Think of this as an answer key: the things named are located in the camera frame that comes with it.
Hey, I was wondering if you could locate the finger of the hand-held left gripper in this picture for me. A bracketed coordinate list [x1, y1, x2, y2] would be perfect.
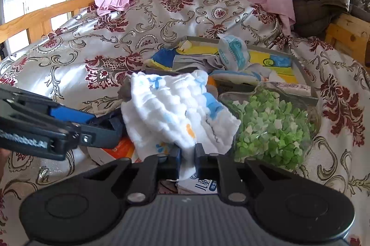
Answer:
[0, 84, 96, 125]
[0, 100, 91, 148]

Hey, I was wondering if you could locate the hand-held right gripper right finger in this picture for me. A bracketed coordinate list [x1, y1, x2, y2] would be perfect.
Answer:
[194, 143, 299, 204]

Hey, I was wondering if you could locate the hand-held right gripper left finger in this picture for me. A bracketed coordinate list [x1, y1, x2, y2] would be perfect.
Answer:
[72, 144, 182, 204]

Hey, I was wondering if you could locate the white muslin cloth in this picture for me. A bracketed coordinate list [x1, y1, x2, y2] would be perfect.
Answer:
[120, 69, 242, 181]

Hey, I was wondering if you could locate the grey storage tray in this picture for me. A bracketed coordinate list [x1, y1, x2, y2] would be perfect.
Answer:
[144, 35, 320, 108]

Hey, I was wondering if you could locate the blue and white milk carton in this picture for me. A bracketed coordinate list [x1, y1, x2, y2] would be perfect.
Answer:
[176, 170, 224, 195]

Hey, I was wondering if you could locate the orange and white box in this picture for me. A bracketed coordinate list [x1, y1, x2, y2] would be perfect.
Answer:
[86, 137, 140, 167]

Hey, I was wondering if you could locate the glass jar of green paper stars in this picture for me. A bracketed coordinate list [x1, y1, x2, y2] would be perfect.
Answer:
[218, 81, 322, 175]

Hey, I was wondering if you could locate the light grey cloth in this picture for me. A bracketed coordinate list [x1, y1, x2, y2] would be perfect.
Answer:
[173, 53, 226, 75]

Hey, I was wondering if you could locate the white pink tube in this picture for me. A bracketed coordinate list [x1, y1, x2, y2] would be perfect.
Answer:
[272, 81, 313, 97]

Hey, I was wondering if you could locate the white blue tissue packet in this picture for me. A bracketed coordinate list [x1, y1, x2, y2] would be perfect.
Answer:
[217, 33, 251, 72]

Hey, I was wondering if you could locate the yellow blue printed cloth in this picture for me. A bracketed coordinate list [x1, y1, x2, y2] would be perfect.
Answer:
[144, 44, 300, 85]

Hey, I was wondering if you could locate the wooden bed side rail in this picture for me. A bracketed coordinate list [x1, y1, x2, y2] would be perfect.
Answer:
[0, 0, 101, 46]

